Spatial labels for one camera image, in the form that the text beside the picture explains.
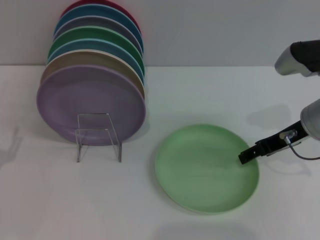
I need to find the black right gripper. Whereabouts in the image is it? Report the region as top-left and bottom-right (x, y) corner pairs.
(238, 119), (311, 165)

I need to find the light green bowl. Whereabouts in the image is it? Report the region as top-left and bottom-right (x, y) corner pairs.
(154, 123), (261, 216)

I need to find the clear acrylic plate rack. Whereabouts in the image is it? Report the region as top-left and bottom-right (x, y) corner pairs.
(75, 113), (123, 163)

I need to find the lavender plate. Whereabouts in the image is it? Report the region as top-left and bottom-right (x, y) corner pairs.
(36, 64), (147, 147)

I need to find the tan plate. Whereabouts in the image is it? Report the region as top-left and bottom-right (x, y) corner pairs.
(39, 50), (146, 101)

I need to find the light blue plate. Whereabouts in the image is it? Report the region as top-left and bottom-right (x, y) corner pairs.
(47, 38), (145, 85)

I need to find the dark green plate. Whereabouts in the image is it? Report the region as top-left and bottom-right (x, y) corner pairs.
(47, 25), (145, 73)

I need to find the gray plate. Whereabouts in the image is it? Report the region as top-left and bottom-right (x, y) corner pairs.
(52, 16), (145, 58)

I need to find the maroon plate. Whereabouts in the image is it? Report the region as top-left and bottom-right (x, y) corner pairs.
(59, 0), (143, 33)

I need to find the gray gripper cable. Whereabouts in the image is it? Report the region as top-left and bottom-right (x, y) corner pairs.
(284, 131), (320, 161)

